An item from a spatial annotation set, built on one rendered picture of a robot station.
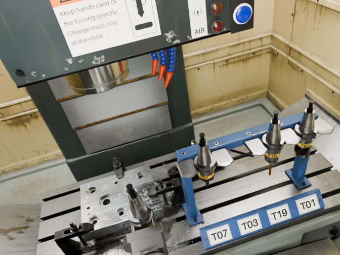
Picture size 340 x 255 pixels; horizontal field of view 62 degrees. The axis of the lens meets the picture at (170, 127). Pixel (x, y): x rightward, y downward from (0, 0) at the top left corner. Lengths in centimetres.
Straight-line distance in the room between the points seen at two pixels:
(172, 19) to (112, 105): 85
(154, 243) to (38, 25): 52
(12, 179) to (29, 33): 166
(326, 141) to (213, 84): 76
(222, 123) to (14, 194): 140
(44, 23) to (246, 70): 159
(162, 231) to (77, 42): 48
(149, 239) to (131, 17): 51
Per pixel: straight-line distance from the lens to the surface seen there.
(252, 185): 120
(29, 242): 161
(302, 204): 112
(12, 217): 170
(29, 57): 52
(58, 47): 51
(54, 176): 196
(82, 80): 68
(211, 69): 183
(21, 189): 201
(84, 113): 133
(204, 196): 116
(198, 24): 53
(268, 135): 88
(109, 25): 50
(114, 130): 140
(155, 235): 74
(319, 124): 100
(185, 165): 84
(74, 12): 49
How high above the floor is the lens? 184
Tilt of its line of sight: 39 degrees down
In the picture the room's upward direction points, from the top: 11 degrees counter-clockwise
